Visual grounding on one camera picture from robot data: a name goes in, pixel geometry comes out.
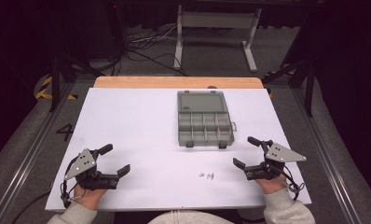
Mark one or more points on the grey plastic organizer box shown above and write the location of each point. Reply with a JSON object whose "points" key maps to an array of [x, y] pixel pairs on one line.
{"points": [[202, 124]]}

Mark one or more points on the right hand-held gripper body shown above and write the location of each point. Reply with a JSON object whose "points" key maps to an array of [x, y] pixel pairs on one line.
{"points": [[281, 154]]}

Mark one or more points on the person's right hand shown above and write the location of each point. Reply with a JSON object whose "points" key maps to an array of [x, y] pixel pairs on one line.
{"points": [[272, 185]]}

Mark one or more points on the white table board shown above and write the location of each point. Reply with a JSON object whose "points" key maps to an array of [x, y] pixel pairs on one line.
{"points": [[143, 140]]}

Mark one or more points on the wooden table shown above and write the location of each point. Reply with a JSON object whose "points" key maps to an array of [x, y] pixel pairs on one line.
{"points": [[162, 82]]}

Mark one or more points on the person's left hand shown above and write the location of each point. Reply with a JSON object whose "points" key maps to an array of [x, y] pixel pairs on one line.
{"points": [[89, 196]]}

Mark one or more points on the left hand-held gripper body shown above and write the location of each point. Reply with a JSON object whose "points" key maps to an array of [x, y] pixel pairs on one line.
{"points": [[81, 165]]}

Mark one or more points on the person's grey hooded torso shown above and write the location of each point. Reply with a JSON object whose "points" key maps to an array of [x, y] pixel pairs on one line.
{"points": [[189, 217]]}

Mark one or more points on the metal floor rail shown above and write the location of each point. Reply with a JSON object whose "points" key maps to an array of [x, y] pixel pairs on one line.
{"points": [[326, 155], [28, 155]]}

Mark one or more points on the black tripod stand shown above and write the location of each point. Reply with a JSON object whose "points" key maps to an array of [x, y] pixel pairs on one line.
{"points": [[308, 87], [55, 81]]}

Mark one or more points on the white metal stand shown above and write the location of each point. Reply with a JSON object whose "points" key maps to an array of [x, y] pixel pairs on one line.
{"points": [[216, 20]]}

